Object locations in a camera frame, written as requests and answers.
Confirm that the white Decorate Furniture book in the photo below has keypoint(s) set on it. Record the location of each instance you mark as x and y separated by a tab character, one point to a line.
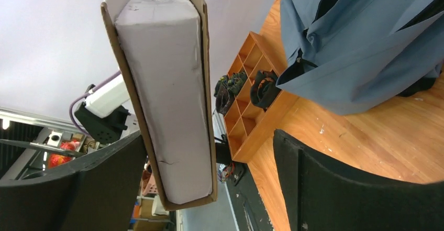
162	49

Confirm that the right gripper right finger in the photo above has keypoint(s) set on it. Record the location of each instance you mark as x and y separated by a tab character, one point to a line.
323	193

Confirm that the blue student backpack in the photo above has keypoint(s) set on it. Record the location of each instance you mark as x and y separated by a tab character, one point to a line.
349	56

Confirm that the green patterned rolled sock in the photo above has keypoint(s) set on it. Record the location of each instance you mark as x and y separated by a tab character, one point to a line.
236	82

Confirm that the dark rolled sock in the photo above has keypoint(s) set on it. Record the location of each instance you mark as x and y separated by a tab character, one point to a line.
224	94

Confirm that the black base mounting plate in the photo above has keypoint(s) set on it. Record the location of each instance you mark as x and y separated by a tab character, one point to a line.
248	207

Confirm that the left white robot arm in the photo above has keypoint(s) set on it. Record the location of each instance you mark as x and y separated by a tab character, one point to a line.
99	112

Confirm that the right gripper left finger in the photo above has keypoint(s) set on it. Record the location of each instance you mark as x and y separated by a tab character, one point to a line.
93	192

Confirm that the wooden compartment tray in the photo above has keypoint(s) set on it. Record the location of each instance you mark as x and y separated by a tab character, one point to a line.
248	126

